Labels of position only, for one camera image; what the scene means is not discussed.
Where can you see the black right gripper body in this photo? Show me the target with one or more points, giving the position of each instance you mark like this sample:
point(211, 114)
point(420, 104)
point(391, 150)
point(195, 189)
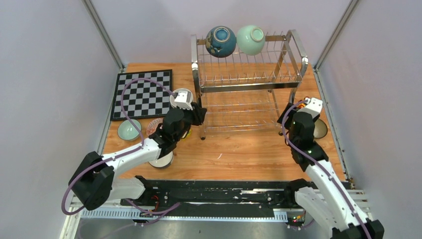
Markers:
point(291, 135)

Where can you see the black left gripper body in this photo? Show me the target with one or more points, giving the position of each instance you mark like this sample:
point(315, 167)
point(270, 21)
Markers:
point(187, 113)

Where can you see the dark patterned rim bowl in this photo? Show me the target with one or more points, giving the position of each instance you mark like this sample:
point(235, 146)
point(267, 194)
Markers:
point(321, 129)

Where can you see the plain cream bowl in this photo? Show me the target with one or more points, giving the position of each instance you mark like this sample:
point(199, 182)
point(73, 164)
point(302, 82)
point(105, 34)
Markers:
point(173, 96)

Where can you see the teal white striped bowl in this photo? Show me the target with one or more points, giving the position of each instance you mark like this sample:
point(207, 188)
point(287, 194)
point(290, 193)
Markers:
point(162, 162)

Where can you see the steel two-tier dish rack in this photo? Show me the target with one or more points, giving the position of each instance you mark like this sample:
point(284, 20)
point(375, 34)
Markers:
point(245, 93)

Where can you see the pale green striped bowl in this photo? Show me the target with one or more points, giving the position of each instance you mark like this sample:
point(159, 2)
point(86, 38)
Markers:
point(126, 131)

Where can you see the dark blue glazed bowl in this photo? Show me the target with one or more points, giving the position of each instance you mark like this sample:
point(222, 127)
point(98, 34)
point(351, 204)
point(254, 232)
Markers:
point(220, 41)

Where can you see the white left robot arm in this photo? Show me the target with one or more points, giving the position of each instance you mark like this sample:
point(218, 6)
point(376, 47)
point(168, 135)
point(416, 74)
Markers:
point(97, 178)

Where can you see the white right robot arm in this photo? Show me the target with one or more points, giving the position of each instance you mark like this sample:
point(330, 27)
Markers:
point(334, 209)

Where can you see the yellow green toy block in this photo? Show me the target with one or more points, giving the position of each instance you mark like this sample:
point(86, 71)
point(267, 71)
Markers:
point(188, 134)

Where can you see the orange blue toy car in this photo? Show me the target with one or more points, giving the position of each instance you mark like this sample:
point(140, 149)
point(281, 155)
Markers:
point(305, 99)

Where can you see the black white chessboard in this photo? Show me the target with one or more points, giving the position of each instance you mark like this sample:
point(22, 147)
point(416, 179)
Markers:
point(142, 99)

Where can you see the mint green glazed bowl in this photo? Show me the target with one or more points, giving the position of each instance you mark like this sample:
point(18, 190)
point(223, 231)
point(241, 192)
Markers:
point(250, 39)

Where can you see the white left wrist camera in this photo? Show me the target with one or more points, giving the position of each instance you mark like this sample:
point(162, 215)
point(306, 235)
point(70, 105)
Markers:
point(183, 100)

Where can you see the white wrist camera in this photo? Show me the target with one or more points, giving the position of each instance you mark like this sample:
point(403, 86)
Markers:
point(314, 108)
point(183, 100)

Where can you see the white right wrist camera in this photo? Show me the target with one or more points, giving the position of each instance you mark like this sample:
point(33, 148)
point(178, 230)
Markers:
point(314, 108)

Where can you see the aluminium right frame post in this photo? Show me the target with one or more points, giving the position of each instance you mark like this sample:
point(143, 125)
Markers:
point(350, 9)

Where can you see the aluminium frame post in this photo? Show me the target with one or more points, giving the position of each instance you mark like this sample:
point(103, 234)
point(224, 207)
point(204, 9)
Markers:
point(350, 9)
point(104, 34)

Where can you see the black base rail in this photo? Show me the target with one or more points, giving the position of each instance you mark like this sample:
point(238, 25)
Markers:
point(216, 199)

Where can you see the aluminium left frame post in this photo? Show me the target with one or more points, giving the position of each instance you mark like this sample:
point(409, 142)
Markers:
point(104, 34)

